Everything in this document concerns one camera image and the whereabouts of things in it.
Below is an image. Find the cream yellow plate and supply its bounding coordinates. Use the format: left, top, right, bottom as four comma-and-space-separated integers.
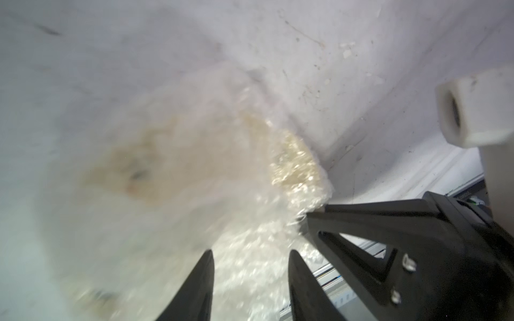
82, 112, 331, 212

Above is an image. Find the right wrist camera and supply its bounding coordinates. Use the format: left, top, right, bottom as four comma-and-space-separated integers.
435, 64, 513, 234

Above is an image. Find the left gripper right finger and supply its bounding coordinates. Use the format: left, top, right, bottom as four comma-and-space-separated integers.
288, 250, 345, 321

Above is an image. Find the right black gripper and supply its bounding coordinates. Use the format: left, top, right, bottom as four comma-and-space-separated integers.
298, 190, 514, 321

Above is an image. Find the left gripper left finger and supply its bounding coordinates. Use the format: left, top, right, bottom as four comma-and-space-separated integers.
156, 250, 215, 321

